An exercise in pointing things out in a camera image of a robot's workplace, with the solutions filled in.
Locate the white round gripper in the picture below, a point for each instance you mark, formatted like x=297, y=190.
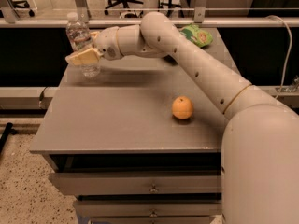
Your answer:
x=106, y=42

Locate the clear plastic water bottle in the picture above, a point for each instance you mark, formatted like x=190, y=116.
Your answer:
x=80, y=38

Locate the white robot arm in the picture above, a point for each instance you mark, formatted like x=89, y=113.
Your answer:
x=260, y=144

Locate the black chair base left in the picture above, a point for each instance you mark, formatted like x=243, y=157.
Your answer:
x=21, y=4

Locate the orange fruit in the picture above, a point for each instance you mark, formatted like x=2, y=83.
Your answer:
x=182, y=107

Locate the grey drawer cabinet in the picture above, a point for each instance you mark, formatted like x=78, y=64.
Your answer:
x=122, y=121

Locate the green snack bag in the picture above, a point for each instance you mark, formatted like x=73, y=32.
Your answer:
x=197, y=35

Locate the black pole on floor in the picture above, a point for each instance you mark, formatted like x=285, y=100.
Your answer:
x=6, y=132

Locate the upper grey drawer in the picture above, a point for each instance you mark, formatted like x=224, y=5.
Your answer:
x=135, y=183

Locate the grey drawer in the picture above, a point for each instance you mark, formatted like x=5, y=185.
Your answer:
x=147, y=208
x=135, y=183

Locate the lower grey drawer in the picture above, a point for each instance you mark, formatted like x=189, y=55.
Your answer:
x=147, y=208

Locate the metal guard rail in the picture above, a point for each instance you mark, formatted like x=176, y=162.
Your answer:
x=206, y=13

